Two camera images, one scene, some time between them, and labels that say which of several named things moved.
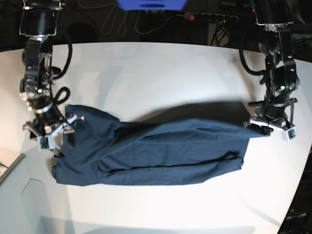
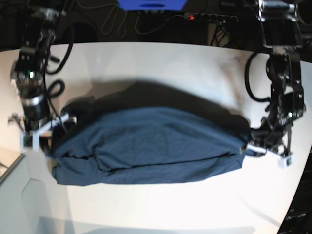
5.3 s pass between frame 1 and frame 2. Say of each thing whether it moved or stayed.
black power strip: stayed
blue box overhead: stayed
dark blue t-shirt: moved
